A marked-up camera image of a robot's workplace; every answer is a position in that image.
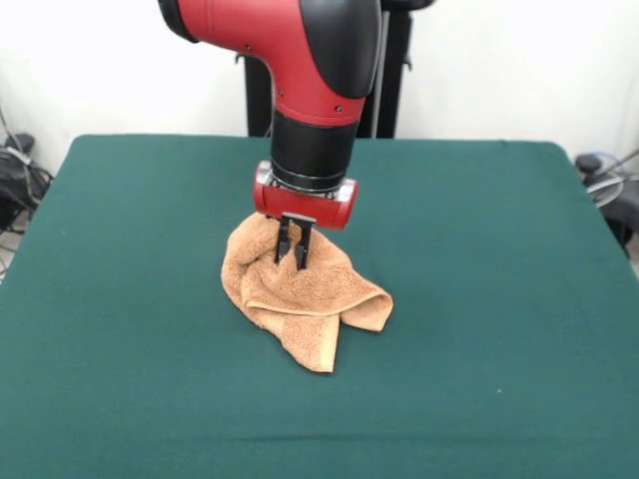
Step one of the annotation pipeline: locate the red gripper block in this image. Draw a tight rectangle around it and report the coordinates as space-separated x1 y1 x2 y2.
253 160 359 272

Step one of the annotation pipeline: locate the orange terry towel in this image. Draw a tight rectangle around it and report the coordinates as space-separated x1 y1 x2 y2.
221 214 394 374

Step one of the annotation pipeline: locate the dark green table cloth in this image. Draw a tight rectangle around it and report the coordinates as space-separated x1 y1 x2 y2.
0 133 639 479

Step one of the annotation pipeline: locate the black equipment block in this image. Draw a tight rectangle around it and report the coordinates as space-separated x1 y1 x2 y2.
596 187 639 260

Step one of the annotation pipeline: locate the black robot pedestal frame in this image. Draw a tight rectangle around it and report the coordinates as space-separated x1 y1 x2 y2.
234 0 435 140

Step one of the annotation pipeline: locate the black cable bundle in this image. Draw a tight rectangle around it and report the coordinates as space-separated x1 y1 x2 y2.
0 148 55 236

